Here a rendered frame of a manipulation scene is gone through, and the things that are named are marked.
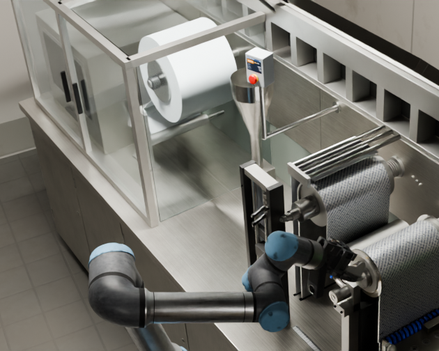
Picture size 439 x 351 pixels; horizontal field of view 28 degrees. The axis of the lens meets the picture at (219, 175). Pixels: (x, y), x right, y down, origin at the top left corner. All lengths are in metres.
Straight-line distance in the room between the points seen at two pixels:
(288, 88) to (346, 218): 0.71
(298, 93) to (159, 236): 0.73
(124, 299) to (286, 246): 0.42
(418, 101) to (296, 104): 0.68
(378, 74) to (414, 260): 0.58
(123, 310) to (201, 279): 0.96
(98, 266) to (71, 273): 2.38
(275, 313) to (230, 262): 0.98
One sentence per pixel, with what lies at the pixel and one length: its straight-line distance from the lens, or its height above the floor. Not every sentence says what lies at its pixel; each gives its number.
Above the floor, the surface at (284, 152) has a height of 1.05.
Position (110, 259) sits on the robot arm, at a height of 1.53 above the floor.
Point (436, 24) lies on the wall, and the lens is 4.76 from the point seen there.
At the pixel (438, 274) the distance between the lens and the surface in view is 2.64.
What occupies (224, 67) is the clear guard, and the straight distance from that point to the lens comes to 3.13.
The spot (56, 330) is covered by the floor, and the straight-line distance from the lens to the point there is 4.28.
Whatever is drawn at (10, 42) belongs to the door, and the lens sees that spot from 5.24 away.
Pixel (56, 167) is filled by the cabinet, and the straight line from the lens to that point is 4.14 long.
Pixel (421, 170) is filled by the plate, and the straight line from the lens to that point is 2.68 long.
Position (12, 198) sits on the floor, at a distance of 5.19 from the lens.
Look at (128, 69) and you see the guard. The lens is 2.92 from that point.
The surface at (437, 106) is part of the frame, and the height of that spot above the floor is 1.62.
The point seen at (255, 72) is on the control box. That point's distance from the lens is 2.64.
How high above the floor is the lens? 2.93
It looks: 35 degrees down
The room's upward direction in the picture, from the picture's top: 6 degrees counter-clockwise
